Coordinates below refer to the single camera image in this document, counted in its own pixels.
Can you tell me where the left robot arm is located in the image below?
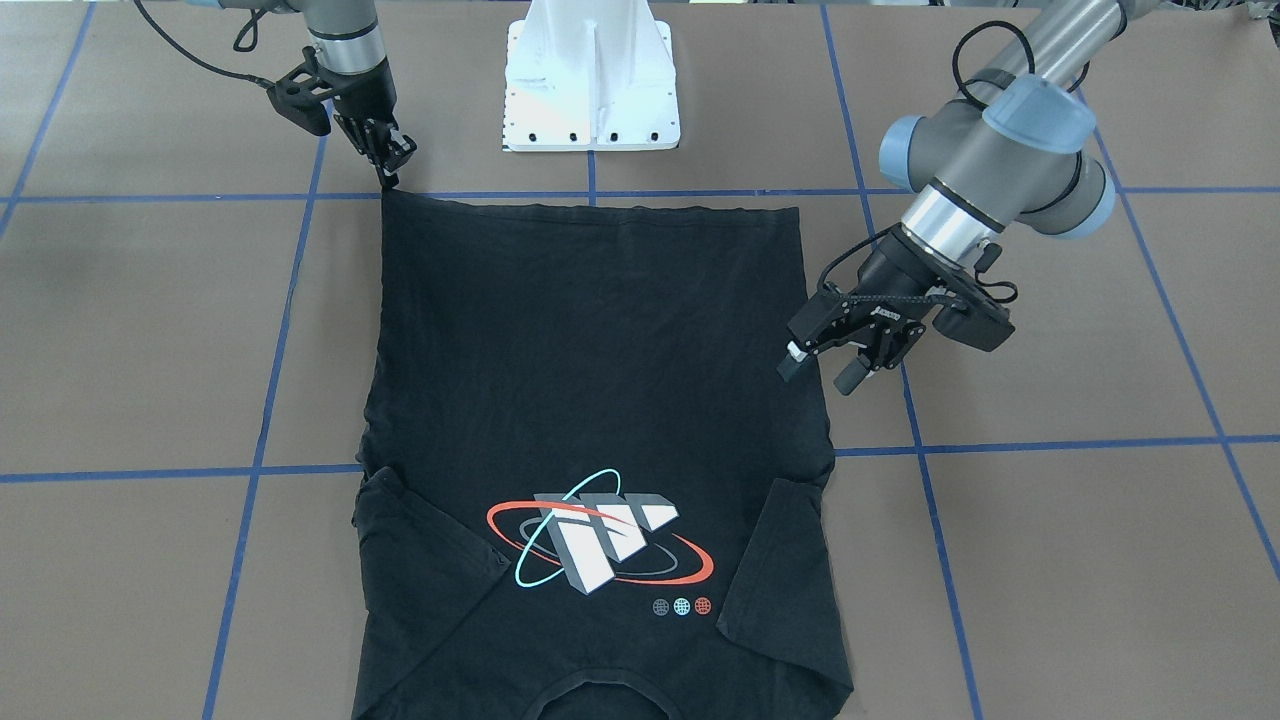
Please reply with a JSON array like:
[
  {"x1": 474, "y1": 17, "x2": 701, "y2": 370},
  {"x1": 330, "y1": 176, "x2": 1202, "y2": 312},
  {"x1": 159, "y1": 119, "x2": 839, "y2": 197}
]
[{"x1": 778, "y1": 1, "x2": 1156, "y2": 395}]

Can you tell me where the black braided cable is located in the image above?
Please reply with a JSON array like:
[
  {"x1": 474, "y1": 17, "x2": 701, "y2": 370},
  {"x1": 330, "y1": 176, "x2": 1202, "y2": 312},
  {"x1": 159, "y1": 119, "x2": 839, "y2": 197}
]
[{"x1": 131, "y1": 0, "x2": 301, "y2": 86}]

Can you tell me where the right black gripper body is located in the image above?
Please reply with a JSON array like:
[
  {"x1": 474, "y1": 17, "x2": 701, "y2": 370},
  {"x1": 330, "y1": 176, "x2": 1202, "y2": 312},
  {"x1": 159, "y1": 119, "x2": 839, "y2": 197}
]
[{"x1": 332, "y1": 61, "x2": 397, "y2": 141}]

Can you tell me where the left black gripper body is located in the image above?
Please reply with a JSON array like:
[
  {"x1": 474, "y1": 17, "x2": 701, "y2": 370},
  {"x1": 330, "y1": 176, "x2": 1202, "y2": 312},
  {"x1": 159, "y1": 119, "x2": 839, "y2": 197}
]
[{"x1": 850, "y1": 228, "x2": 991, "y2": 324}]

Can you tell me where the white camera mast base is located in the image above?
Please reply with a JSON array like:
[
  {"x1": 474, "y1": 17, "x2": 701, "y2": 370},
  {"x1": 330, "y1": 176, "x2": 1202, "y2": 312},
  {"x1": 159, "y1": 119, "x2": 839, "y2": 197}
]
[{"x1": 502, "y1": 1, "x2": 681, "y2": 152}]

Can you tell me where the black graphic t-shirt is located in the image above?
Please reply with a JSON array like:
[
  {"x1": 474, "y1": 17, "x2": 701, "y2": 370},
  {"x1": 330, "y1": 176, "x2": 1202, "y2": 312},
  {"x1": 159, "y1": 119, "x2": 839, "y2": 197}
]
[{"x1": 352, "y1": 191, "x2": 852, "y2": 719}]

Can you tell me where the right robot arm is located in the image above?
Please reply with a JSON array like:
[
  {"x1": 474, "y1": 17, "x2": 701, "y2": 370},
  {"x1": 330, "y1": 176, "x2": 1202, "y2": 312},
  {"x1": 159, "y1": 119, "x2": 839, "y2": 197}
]
[{"x1": 214, "y1": 1, "x2": 417, "y2": 190}]

